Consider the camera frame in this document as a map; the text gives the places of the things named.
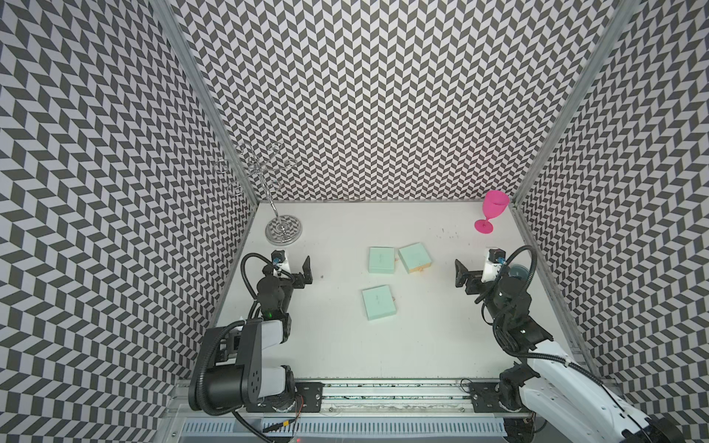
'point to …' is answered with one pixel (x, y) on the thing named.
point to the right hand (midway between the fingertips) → (472, 262)
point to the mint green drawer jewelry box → (381, 260)
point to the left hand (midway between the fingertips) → (294, 257)
